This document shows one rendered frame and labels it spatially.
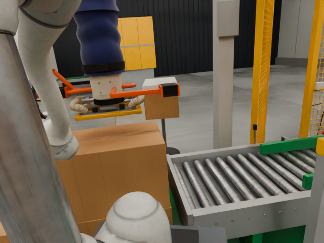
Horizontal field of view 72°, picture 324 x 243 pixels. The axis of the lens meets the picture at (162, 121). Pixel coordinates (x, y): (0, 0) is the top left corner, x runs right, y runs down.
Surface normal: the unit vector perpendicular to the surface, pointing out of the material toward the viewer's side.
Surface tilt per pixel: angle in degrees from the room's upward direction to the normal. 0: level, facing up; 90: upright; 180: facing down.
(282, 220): 90
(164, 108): 90
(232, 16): 90
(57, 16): 150
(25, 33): 119
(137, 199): 5
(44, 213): 85
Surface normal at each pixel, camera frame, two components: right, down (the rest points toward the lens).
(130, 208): 0.02, -0.98
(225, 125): 0.15, 0.29
